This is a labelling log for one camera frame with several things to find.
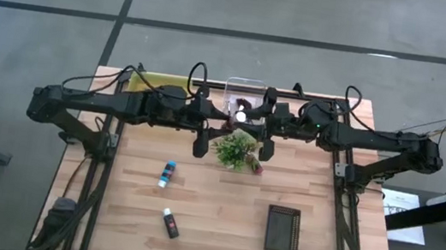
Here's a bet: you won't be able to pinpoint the black paint bottle white cap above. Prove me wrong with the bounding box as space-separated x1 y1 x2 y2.
159 206 184 241

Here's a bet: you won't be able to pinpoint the black mesh basket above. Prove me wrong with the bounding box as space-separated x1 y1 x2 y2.
262 203 306 250

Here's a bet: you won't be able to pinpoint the black aluminium table frame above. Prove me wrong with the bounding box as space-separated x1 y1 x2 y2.
59 54 388 250

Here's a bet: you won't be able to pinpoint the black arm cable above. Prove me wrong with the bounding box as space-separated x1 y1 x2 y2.
340 84 405 136
59 56 162 104
185 59 211 98

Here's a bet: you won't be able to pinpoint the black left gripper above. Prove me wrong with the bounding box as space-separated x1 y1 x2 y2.
181 82 241 164

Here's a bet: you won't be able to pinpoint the yellow translucent plastic bin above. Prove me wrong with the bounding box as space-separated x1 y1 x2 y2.
127 68 195 101

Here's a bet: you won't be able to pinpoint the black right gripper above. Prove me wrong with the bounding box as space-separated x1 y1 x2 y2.
238 83 298 165

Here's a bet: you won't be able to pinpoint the green plant white pot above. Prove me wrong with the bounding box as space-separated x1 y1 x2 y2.
208 126 265 175

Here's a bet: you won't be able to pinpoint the fan brush brown bristles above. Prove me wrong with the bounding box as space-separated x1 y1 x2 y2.
236 96 255 109

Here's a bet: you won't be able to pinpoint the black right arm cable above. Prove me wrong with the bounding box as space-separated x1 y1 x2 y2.
340 84 405 136

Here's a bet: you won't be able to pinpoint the white paper sheet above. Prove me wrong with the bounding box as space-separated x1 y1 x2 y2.
375 187 433 247

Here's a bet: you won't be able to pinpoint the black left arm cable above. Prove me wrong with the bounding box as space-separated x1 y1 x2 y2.
185 59 211 98
59 56 162 104

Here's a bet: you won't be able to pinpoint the grey fabric bundle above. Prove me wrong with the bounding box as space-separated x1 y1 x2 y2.
43 194 80 235

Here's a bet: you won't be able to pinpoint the clear plastic bin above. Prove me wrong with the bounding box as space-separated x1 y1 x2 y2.
219 75 269 136

